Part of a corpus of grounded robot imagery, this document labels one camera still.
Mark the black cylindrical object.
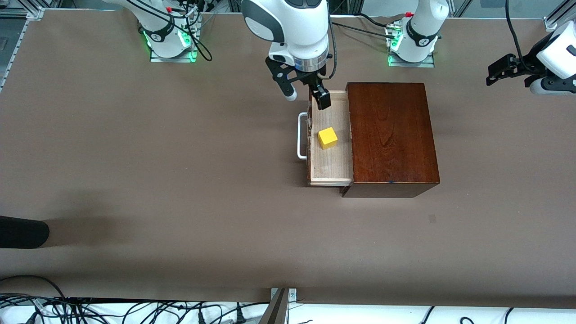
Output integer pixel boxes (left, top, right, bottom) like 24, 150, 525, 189
0, 216, 50, 249

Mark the wooden drawer with white handle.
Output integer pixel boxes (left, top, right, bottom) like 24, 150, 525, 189
297, 90, 354, 187

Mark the brown table cover sheet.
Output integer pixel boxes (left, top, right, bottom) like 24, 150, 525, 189
0, 9, 576, 309

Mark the aluminium frame profile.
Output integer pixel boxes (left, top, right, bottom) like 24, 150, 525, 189
547, 0, 576, 28

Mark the tangle of black cables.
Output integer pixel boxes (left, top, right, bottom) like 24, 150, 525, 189
0, 274, 270, 324

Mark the yellow wooden block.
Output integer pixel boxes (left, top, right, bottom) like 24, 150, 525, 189
317, 127, 338, 150

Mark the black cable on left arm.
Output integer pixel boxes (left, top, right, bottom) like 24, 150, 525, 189
504, 0, 527, 68

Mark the grey metal bar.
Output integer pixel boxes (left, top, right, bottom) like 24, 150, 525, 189
259, 288, 289, 324

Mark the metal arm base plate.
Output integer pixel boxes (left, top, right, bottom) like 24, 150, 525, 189
388, 22, 436, 68
150, 20, 198, 63

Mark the black cable on table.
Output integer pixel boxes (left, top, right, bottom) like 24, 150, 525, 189
331, 13, 399, 39

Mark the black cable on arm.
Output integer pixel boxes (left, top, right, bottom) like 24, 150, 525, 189
126, 0, 337, 81
504, 0, 527, 68

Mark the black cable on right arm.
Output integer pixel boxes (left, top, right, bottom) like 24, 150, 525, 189
126, 0, 337, 81

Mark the dark brown wooden cabinet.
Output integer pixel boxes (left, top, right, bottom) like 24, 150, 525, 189
341, 82, 441, 198

